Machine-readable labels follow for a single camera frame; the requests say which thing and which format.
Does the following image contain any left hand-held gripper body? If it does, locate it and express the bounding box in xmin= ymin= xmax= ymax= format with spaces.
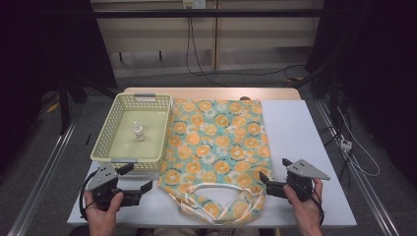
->
xmin=86 ymin=162 xmax=143 ymax=211

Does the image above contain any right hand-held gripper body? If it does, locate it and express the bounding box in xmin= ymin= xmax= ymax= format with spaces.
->
xmin=267 ymin=158 xmax=331 ymax=203

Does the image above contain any pale yellow plastic basket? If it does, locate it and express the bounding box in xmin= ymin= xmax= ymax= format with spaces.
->
xmin=89 ymin=92 xmax=172 ymax=172

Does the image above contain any small white dropper bottle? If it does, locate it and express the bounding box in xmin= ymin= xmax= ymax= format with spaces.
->
xmin=132 ymin=121 xmax=147 ymax=143

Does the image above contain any orange flower print cloth bag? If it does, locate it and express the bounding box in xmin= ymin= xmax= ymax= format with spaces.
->
xmin=156 ymin=97 xmax=275 ymax=226

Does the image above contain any person's left hand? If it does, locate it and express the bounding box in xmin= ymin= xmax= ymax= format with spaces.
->
xmin=84 ymin=191 xmax=125 ymax=227

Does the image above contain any person's right hand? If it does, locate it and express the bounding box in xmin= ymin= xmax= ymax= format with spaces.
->
xmin=283 ymin=178 xmax=325 ymax=229

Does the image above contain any black metal stand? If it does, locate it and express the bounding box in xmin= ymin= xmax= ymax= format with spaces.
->
xmin=57 ymin=73 xmax=73 ymax=136

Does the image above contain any black horizontal metal bar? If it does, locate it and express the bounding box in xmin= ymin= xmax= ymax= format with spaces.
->
xmin=92 ymin=8 xmax=325 ymax=19

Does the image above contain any left hand-held gripper black cable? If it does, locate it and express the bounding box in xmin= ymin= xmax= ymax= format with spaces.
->
xmin=79 ymin=169 xmax=100 ymax=222

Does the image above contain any hand-held gripper black cable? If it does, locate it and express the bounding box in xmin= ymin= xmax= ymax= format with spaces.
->
xmin=310 ymin=188 xmax=326 ymax=227
xmin=79 ymin=169 xmax=100 ymax=222

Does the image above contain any right hand-held gripper black cable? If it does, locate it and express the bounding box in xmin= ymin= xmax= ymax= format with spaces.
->
xmin=310 ymin=188 xmax=326 ymax=227

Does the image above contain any aluminium floor rail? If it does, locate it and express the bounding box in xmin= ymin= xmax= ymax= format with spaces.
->
xmin=7 ymin=119 xmax=80 ymax=236
xmin=315 ymin=99 xmax=401 ymax=236

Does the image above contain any white floor cable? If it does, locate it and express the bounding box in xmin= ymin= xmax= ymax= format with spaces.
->
xmin=336 ymin=106 xmax=382 ymax=178

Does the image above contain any black hanging wall cable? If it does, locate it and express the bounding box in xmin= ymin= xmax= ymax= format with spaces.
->
xmin=185 ymin=16 xmax=229 ymax=88

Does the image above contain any white wall socket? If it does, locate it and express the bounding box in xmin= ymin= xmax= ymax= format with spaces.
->
xmin=182 ymin=0 xmax=208 ymax=10

